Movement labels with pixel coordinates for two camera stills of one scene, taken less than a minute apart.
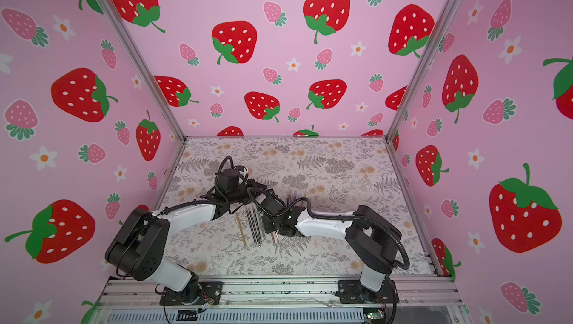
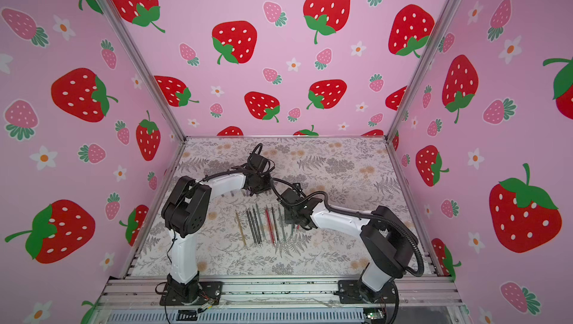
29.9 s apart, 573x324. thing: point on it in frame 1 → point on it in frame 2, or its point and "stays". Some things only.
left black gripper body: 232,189 → 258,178
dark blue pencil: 251,227 stays
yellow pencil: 241,230 stays
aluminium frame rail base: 137,299 stays
